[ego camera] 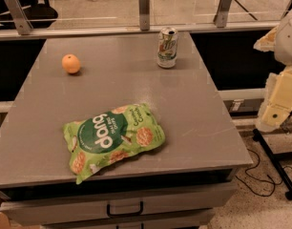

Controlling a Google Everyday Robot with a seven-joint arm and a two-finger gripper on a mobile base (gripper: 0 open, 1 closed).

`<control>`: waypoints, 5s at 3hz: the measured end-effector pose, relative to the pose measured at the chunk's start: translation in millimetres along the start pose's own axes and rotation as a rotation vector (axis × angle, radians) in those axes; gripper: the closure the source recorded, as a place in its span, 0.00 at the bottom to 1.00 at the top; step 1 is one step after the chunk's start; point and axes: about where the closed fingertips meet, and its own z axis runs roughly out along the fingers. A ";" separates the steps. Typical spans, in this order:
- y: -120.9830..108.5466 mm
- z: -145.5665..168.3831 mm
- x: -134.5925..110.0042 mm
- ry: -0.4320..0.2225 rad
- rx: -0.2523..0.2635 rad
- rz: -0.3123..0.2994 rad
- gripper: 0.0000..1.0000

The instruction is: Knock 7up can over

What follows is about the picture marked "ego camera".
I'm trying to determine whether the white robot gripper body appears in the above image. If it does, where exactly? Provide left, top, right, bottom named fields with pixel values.
left=274, top=10, right=292, bottom=66

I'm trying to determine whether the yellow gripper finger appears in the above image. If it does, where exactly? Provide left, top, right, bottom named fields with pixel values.
left=256, top=66, right=292, bottom=133
left=253, top=27, right=278, bottom=52

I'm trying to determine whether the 7up soda can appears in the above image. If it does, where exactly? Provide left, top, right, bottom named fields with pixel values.
left=156, top=27, right=178, bottom=69

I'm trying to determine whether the black stand leg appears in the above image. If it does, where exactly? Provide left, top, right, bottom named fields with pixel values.
left=253, top=129, right=292, bottom=200

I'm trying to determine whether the green dang chips bag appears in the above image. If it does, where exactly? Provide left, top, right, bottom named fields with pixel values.
left=63, top=104, right=165, bottom=184

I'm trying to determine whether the orange fruit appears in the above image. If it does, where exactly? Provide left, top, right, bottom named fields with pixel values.
left=62, top=54, right=81, bottom=74

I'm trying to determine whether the black office chair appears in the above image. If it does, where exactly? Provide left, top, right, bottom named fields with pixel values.
left=0, top=0, right=58, bottom=30

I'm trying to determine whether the grey cabinet drawer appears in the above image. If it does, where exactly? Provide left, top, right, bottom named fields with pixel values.
left=0, top=181, right=237, bottom=229

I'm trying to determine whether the right metal railing bracket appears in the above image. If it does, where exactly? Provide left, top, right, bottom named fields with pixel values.
left=214, top=0, right=232, bottom=28

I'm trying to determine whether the metal railing bracket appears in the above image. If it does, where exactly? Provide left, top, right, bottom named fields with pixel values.
left=214, top=0, right=232, bottom=28
left=138, top=0, right=150, bottom=31
left=4, top=0, right=32, bottom=35

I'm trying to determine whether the black floor cable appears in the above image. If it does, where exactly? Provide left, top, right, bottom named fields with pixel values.
left=235, top=148, right=292, bottom=198

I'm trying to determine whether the middle metal railing bracket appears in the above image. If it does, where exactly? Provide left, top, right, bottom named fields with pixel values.
left=138, top=0, right=150, bottom=31

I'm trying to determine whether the black drawer handle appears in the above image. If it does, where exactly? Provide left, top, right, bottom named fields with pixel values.
left=106, top=201, right=144, bottom=219

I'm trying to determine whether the left metal railing bracket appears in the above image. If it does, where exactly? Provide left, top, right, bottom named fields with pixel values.
left=4, top=0, right=32, bottom=35

